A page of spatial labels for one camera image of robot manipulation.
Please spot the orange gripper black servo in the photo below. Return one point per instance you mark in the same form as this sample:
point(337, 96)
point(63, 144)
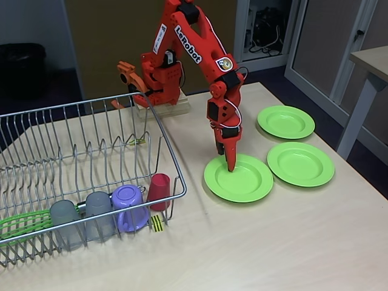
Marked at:
point(228, 140)

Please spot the green plastic plate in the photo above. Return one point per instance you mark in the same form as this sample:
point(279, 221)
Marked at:
point(303, 163)
point(242, 185)
point(288, 121)

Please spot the red plastic cup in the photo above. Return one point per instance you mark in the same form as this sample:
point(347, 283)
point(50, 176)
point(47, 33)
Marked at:
point(159, 189)

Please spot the purple plastic mug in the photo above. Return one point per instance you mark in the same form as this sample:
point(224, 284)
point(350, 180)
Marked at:
point(127, 197)

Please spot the grey translucent plastic cup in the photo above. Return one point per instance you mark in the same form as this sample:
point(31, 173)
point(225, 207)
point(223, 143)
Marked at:
point(98, 206)
point(65, 212)

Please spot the orange LeRobot robot arm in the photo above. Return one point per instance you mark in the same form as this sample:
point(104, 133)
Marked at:
point(206, 45)

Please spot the wooden base block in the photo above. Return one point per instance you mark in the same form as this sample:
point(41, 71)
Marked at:
point(179, 109)

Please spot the yellow black striped tape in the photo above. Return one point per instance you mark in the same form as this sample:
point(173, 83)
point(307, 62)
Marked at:
point(139, 141)
point(157, 223)

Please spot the white open cabinet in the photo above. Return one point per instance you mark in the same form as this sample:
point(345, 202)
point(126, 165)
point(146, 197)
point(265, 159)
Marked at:
point(280, 60)

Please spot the orange table clamp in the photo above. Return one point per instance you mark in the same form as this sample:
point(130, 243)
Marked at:
point(133, 78)

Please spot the white framed sliding door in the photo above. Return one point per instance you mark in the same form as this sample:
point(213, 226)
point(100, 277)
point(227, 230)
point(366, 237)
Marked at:
point(295, 45)

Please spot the black electronics in cabinet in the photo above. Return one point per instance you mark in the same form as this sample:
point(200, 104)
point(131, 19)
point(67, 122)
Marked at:
point(266, 18)

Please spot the beige side table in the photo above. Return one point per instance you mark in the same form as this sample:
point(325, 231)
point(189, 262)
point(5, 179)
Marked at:
point(373, 59)

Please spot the small black door lock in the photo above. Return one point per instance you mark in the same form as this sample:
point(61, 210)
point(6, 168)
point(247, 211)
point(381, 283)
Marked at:
point(359, 33)

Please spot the brown board panel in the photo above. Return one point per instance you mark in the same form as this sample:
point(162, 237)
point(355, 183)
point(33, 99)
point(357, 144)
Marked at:
point(88, 36)

